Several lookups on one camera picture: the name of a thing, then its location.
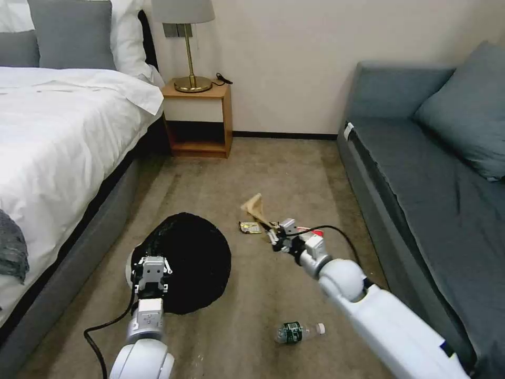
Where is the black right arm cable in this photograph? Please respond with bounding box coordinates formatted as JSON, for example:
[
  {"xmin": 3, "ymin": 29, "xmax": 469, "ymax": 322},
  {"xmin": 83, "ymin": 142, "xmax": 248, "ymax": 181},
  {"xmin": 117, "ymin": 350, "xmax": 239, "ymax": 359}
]
[{"xmin": 285, "ymin": 225, "xmax": 361, "ymax": 263}]

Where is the bed with white sheet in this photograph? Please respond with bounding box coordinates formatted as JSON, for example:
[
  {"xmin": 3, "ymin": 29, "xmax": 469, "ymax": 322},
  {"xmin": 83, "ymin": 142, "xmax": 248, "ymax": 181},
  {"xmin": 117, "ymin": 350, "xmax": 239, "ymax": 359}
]
[{"xmin": 0, "ymin": 66, "xmax": 166, "ymax": 379}]

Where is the brown paper piece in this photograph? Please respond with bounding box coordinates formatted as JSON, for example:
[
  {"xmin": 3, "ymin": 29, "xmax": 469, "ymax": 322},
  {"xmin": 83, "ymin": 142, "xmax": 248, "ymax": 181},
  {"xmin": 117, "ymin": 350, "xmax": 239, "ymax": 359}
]
[{"xmin": 240, "ymin": 192, "xmax": 276, "ymax": 234}]

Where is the trash bin with black bag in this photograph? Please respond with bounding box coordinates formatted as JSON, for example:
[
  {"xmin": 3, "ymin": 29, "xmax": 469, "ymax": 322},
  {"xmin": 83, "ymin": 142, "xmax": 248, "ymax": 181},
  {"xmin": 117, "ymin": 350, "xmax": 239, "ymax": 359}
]
[{"xmin": 125, "ymin": 212, "xmax": 233, "ymax": 316}]

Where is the grey knitted blanket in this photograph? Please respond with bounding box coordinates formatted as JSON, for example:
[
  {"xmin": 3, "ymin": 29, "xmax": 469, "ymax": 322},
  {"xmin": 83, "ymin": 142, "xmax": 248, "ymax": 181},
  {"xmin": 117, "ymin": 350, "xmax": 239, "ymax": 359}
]
[{"xmin": 0, "ymin": 208, "xmax": 31, "ymax": 286}]

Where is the red white packet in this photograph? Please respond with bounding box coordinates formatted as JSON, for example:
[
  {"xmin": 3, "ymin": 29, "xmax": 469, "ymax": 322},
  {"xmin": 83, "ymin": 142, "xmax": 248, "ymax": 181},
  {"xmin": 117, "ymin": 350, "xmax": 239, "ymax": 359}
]
[{"xmin": 296, "ymin": 226, "xmax": 327, "ymax": 240}]

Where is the blue grey sofa cushion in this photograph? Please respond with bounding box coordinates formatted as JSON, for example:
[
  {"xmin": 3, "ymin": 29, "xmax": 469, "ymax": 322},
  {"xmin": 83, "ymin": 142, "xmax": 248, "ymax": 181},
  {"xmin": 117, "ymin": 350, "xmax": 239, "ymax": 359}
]
[{"xmin": 412, "ymin": 40, "xmax": 505, "ymax": 182}]

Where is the wooden nightstand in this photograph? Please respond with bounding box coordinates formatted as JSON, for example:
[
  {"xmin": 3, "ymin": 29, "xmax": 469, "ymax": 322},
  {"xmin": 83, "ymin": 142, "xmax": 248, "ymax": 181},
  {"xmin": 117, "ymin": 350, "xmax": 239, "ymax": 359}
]
[{"xmin": 160, "ymin": 77, "xmax": 234, "ymax": 159}]

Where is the black headboard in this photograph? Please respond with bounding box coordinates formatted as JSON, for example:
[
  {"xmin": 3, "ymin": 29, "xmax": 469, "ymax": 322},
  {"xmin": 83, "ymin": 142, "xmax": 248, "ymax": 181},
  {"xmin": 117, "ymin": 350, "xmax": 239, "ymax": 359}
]
[{"xmin": 137, "ymin": 9, "xmax": 160, "ymax": 72}]

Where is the grey wall switch panel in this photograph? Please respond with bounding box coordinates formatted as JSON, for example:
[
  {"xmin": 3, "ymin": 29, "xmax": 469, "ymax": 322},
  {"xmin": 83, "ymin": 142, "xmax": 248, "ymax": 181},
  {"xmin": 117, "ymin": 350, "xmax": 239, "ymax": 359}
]
[{"xmin": 163, "ymin": 22, "xmax": 194, "ymax": 39}]

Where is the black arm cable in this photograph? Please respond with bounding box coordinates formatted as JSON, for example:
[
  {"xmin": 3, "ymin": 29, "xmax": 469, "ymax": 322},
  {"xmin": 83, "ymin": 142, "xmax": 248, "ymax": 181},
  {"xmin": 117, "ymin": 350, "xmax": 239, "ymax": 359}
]
[
  {"xmin": 285, "ymin": 225, "xmax": 361, "ymax": 263},
  {"xmin": 83, "ymin": 276, "xmax": 141, "ymax": 379}
]

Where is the small grey pillow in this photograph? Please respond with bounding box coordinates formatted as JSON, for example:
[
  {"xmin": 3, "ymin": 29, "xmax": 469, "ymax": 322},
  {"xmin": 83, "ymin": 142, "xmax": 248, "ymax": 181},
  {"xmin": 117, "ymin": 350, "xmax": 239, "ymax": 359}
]
[{"xmin": 0, "ymin": 29, "xmax": 41, "ymax": 68}]

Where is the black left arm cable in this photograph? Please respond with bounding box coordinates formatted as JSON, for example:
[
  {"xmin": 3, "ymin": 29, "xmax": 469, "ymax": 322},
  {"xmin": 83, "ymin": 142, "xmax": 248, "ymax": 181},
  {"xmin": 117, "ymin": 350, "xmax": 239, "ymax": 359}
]
[{"xmin": 83, "ymin": 276, "xmax": 141, "ymax": 379}]

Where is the clear plastic bottle green label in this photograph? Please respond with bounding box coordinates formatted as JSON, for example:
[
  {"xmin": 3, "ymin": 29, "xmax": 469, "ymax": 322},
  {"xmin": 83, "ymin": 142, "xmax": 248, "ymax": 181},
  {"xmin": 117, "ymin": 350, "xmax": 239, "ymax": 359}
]
[{"xmin": 274, "ymin": 322, "xmax": 327, "ymax": 345}]

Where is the blue grey sofa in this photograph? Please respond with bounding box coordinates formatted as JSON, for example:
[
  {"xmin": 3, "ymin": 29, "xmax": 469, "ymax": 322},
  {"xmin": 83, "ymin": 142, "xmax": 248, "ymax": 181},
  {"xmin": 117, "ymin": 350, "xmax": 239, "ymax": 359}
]
[{"xmin": 336, "ymin": 59, "xmax": 505, "ymax": 379}]

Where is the white pillow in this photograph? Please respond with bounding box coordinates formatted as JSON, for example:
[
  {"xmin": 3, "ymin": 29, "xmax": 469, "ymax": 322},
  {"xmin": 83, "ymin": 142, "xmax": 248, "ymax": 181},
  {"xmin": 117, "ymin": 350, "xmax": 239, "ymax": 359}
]
[{"xmin": 109, "ymin": 0, "xmax": 166, "ymax": 87}]

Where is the brass table lamp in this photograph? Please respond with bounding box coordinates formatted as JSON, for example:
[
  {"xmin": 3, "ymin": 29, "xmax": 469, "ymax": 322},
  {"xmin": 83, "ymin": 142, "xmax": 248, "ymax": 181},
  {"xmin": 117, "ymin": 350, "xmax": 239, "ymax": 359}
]
[{"xmin": 151, "ymin": 0, "xmax": 216, "ymax": 94}]

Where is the large grey pillow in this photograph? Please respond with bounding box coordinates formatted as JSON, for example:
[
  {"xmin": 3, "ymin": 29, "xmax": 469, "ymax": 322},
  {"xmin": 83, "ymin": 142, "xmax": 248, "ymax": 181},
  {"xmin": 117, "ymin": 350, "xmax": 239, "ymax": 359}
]
[{"xmin": 26, "ymin": 0, "xmax": 116, "ymax": 71}]

